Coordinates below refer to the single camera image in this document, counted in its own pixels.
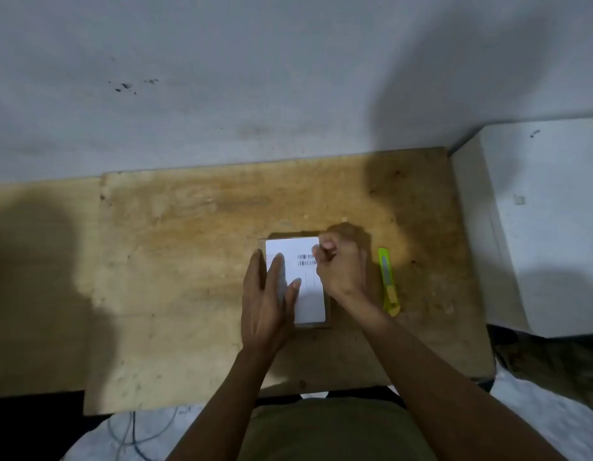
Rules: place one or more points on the person's right hand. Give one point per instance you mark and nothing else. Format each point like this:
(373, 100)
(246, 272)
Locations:
(339, 273)

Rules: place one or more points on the person's left hand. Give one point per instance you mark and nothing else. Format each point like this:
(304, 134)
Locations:
(264, 312)

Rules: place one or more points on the person's left middle finger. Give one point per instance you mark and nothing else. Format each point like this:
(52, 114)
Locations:
(254, 271)

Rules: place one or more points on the person's left thumb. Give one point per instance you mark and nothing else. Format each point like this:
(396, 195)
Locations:
(294, 297)

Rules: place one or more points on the person's right fingers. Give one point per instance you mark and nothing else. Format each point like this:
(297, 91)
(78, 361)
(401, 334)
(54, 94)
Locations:
(324, 248)

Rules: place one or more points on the brown cardboard box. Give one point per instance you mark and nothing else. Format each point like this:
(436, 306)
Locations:
(325, 278)

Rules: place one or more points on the person's left forearm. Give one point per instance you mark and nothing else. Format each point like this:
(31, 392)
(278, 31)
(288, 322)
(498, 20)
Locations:
(224, 408)

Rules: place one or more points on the person's right forearm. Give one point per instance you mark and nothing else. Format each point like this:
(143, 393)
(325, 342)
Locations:
(450, 393)

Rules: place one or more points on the white shipping label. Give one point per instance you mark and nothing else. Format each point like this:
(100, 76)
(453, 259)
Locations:
(306, 288)

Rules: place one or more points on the yellow utility knife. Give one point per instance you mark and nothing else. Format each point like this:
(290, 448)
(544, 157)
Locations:
(388, 282)

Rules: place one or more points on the person's olive shirt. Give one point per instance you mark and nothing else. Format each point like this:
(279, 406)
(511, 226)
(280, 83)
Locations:
(330, 432)

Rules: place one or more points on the white cabinet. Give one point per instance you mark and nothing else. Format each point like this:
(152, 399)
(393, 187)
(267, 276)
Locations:
(541, 225)

